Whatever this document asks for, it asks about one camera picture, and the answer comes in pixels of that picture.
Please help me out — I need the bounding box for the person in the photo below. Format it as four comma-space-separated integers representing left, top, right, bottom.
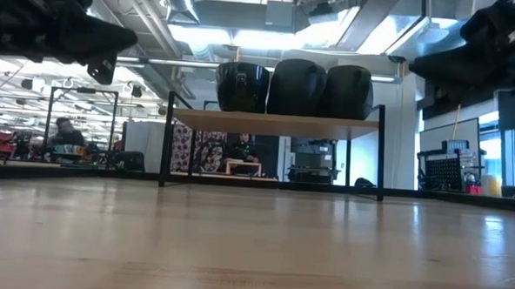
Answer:
225, 132, 262, 163
47, 116, 88, 155

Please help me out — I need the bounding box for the black aluminium table frame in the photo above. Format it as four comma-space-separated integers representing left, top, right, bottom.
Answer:
0, 161, 515, 214

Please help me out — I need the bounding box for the yellow container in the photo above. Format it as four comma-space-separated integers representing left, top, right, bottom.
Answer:
481, 173, 504, 198

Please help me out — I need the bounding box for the orange mug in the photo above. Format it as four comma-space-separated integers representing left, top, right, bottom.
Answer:
265, 56, 329, 118

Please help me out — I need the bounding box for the small white shelf riser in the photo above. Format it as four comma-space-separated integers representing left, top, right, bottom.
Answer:
224, 158, 264, 178

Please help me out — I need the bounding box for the black bag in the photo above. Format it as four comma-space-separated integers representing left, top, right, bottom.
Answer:
119, 150, 147, 172

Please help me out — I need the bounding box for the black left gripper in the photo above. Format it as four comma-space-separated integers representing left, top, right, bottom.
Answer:
0, 0, 141, 87

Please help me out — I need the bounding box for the yellow hanging cable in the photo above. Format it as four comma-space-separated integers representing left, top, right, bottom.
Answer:
451, 103, 462, 141

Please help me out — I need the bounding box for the black metal workstation frame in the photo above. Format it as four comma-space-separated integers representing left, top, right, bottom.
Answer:
43, 85, 120, 171

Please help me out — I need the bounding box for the white partition panel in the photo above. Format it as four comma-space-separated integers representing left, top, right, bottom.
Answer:
120, 119, 168, 174

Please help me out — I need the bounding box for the glossy all-black mug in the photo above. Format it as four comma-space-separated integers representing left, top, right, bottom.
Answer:
214, 60, 271, 115

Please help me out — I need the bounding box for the black mug green interior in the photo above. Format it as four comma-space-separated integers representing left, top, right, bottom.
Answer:
318, 63, 376, 121

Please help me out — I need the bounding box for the patterned fabric panel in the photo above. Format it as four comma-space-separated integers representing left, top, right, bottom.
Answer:
171, 123, 229, 175

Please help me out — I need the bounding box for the grey junction box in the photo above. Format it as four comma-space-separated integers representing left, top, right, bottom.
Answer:
264, 0, 298, 34

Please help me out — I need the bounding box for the wooden shelf riser black frame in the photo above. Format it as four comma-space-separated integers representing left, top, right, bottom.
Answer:
158, 90, 388, 202

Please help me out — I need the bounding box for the silver rectangular duct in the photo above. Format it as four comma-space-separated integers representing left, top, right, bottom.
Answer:
334, 0, 469, 66

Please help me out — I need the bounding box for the dark equipment cart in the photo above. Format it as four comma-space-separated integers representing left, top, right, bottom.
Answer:
286, 136, 342, 185

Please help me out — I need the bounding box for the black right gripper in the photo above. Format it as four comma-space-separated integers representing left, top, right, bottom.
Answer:
407, 0, 515, 94

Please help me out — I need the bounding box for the fluorescent ceiling light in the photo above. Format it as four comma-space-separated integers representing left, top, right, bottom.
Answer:
370, 73, 402, 85
115, 55, 221, 70

